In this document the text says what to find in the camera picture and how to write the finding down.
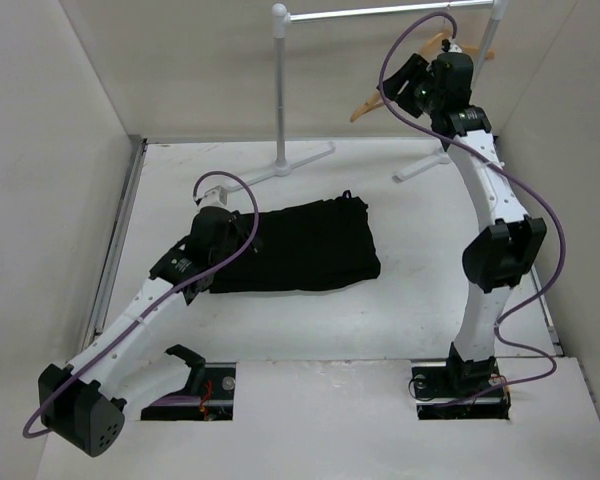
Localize black trousers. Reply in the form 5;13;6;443
210;190;381;294

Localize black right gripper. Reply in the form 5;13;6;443
376;54;443;119

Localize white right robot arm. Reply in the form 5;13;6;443
378;52;547;399

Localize white clothes rack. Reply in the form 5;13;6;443
227;0;508;192

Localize wooden clothes hanger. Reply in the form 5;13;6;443
350;12;482;132

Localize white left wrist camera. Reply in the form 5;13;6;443
198;185;228;209

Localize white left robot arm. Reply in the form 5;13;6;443
34;206;260;458

